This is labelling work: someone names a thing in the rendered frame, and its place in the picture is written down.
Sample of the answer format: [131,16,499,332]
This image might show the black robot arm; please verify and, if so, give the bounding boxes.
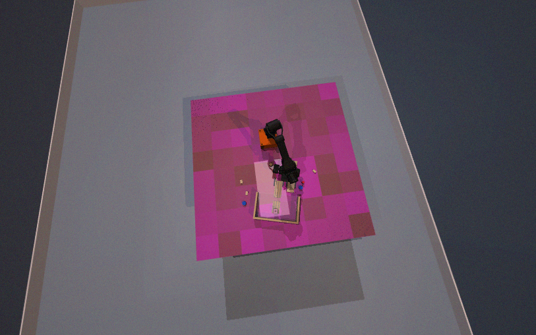
[263,119,298,184]

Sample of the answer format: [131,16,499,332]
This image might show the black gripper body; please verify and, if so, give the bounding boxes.
[273,164,300,177]

